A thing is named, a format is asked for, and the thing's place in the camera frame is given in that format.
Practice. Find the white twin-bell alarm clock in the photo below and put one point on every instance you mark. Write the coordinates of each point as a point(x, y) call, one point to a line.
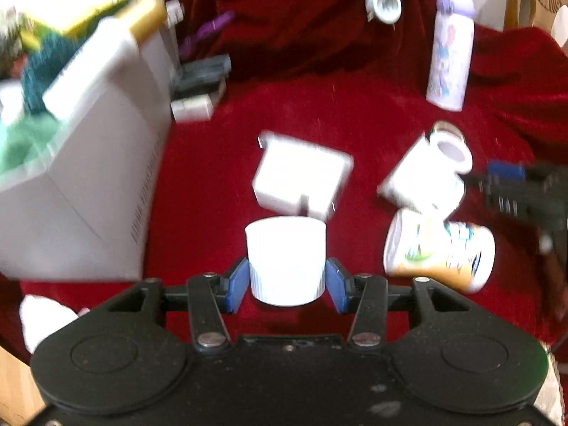
point(385, 3)

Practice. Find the printed yellow white jar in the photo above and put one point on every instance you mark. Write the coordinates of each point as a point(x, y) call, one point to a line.
point(439, 253)

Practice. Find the white power adapter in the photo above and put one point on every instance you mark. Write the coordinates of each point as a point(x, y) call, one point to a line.
point(301, 173)

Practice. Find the yellow green carton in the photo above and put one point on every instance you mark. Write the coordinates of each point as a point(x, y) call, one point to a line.
point(84, 9)

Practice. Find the white purple water bottle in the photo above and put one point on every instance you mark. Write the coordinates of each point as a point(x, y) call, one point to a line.
point(448, 53)

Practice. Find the teal knitted cloth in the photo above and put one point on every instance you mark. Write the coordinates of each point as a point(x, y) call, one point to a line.
point(42, 69)

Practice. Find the small white block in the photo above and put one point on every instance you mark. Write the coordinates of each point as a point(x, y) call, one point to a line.
point(191, 108)

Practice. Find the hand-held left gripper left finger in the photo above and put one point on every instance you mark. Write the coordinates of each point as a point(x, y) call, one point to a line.
point(235, 286)

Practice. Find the black flat box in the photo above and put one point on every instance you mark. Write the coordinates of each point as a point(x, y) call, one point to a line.
point(202, 73)

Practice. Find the white crumpled cloth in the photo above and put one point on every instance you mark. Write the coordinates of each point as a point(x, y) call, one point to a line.
point(44, 321)

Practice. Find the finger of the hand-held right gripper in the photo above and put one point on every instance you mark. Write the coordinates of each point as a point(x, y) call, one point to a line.
point(506, 170)

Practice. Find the white charger plug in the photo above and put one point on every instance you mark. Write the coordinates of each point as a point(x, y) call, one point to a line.
point(174, 11)

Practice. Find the light green cloth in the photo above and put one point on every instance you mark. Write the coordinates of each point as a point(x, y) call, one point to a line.
point(22, 140)

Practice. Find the white cup-shaped jar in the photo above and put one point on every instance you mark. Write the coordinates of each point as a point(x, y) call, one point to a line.
point(421, 177)

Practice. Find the white tube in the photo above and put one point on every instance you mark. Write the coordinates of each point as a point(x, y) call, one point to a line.
point(84, 69)

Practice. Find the red velvet cloth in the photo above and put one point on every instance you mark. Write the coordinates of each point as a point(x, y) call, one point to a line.
point(310, 97)

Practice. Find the white ribbed bottle cap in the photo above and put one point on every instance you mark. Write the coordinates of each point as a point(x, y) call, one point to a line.
point(286, 257)

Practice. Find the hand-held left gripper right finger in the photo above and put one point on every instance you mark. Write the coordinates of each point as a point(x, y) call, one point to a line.
point(336, 286)

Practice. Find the white cardboard box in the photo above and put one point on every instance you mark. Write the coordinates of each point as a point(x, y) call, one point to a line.
point(88, 164)

